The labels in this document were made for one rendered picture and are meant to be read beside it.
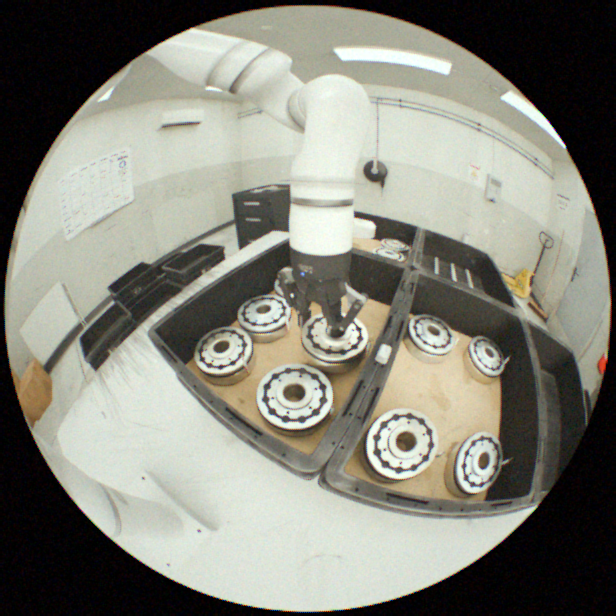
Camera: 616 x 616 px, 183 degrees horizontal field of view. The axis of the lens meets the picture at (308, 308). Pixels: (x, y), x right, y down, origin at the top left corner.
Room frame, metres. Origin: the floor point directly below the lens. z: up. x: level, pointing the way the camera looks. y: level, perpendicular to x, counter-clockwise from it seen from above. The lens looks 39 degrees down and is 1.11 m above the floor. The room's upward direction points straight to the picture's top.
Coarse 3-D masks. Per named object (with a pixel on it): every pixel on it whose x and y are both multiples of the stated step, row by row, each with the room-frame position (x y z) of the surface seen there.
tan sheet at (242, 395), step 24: (312, 312) 0.33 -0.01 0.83; (360, 312) 0.33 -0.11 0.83; (384, 312) 0.33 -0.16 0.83; (288, 336) 0.27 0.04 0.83; (192, 360) 0.20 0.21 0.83; (264, 360) 0.21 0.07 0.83; (288, 360) 0.21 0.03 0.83; (216, 384) 0.15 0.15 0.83; (240, 384) 0.16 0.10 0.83; (336, 384) 0.16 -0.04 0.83; (240, 408) 0.12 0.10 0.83; (336, 408) 0.12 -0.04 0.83
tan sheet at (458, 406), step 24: (456, 336) 0.25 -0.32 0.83; (408, 360) 0.20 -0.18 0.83; (456, 360) 0.19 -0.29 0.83; (408, 384) 0.15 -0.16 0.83; (432, 384) 0.14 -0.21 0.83; (456, 384) 0.13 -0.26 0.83; (480, 384) 0.12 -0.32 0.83; (384, 408) 0.12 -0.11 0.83; (408, 408) 0.11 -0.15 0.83; (432, 408) 0.10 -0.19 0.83; (456, 408) 0.09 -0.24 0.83; (480, 408) 0.07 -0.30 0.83; (456, 432) 0.05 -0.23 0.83; (408, 480) -0.01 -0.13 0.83; (432, 480) -0.02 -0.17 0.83
